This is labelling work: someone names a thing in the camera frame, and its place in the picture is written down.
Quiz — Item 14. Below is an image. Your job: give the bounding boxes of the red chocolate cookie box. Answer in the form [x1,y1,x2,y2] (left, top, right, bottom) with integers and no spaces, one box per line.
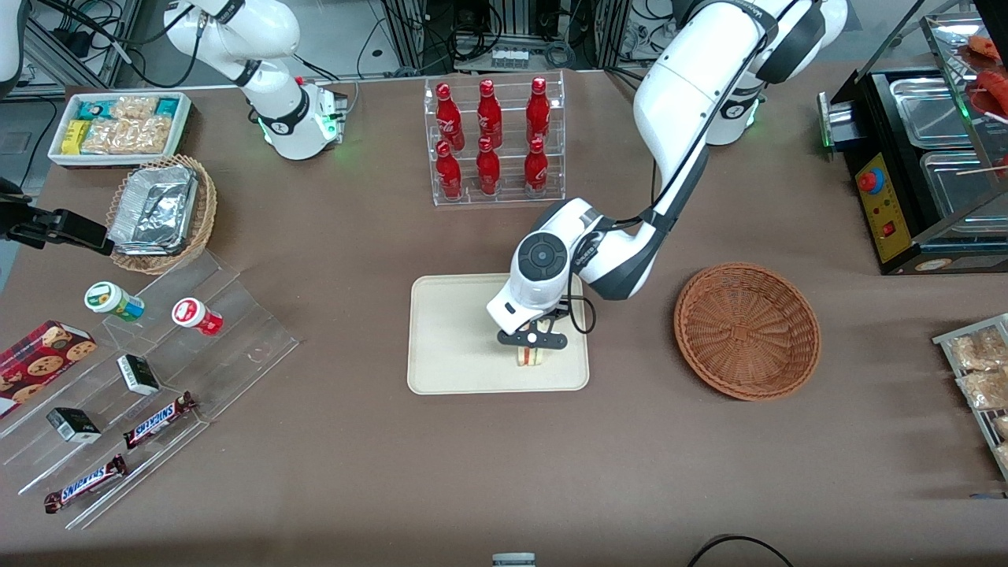
[0,320,98,419]

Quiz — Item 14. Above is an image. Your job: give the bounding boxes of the clear acrylic stepped display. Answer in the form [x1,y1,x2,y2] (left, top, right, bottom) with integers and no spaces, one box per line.
[0,250,301,531]

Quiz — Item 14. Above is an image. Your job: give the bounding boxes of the red cola bottle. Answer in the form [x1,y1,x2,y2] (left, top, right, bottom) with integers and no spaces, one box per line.
[476,137,502,196]
[435,140,464,201]
[476,79,503,149]
[526,76,551,145]
[524,137,550,195]
[435,83,465,151]

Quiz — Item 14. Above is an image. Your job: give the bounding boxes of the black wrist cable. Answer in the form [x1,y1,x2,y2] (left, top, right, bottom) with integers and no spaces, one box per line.
[567,295,598,336]

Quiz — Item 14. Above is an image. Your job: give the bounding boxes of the oval light wicker basket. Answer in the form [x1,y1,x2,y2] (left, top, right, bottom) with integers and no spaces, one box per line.
[106,154,219,276]

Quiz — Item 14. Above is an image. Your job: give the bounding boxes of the black hot food warmer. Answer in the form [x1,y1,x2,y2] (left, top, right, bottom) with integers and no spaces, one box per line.
[817,0,1008,276]

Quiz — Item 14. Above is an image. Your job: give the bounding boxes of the white snack bin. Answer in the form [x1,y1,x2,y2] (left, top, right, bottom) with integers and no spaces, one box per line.
[48,91,193,169]

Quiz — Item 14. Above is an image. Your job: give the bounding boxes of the round brown wicker basket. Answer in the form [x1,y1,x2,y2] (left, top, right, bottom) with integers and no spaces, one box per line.
[673,262,822,402]

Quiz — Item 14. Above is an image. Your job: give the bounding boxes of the beige rectangular tray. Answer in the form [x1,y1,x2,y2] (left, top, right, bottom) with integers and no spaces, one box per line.
[407,272,591,395]

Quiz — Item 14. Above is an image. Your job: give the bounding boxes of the red lid snack cup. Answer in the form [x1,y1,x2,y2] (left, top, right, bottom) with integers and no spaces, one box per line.
[171,297,224,337]

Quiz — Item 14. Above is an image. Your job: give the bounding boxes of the large clear rice cracker pack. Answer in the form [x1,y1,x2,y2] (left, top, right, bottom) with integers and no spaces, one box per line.
[82,117,172,155]

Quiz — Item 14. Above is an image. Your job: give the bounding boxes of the green lid snack cup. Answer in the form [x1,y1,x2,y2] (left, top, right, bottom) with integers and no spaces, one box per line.
[84,281,146,324]

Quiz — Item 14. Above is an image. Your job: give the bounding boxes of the small clear rice cracker pack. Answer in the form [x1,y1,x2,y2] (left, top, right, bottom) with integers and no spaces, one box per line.
[109,95,159,124]

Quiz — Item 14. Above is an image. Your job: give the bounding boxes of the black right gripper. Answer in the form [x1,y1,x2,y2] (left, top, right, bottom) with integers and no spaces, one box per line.
[0,179,116,257]

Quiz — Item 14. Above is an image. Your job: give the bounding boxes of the steel food pan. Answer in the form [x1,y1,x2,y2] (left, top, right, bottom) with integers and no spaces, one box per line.
[889,77,979,150]
[920,149,1008,224]

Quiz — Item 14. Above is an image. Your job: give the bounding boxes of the small black carton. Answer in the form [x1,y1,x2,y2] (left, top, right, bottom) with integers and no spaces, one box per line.
[116,354,161,396]
[46,406,103,444]

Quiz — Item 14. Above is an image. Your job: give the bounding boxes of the Snickers chocolate bar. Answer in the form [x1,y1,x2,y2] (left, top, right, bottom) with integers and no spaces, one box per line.
[43,454,129,515]
[123,391,198,450]

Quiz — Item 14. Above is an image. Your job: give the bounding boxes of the stacked aluminium foil trays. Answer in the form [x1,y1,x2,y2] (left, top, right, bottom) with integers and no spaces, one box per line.
[108,165,198,255]

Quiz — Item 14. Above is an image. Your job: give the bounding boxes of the tray of packaged snacks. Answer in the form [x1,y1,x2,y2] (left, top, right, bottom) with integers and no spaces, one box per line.
[932,313,1008,482]

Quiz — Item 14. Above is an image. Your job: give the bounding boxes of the clear acrylic bottle rack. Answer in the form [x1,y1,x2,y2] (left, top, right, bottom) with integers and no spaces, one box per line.
[424,70,567,207]

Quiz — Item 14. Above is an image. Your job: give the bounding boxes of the clear bag of crackers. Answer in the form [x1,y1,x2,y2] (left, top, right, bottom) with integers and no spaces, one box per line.
[948,326,1008,372]
[956,368,1008,411]

